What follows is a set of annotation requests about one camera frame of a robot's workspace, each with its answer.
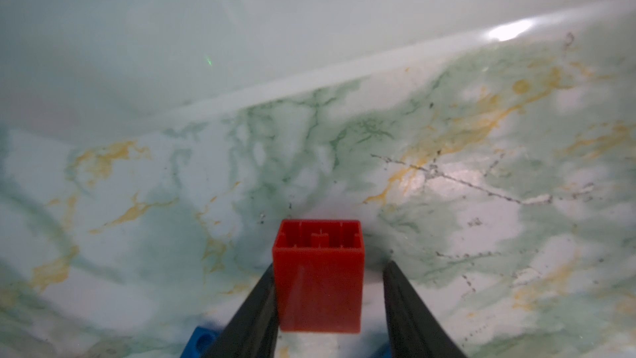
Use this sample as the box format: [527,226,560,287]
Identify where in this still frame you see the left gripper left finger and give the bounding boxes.
[201,265,279,358]

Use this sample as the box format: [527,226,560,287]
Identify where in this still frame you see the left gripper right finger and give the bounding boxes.
[383,261,466,358]

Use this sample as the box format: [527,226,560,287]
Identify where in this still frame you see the small blue lego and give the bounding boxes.
[181,327,220,358]

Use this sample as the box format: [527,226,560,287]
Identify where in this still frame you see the small red square lego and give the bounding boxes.
[272,220,365,334]

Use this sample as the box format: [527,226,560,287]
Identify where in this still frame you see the left translucent white bin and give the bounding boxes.
[1,0,635,357]

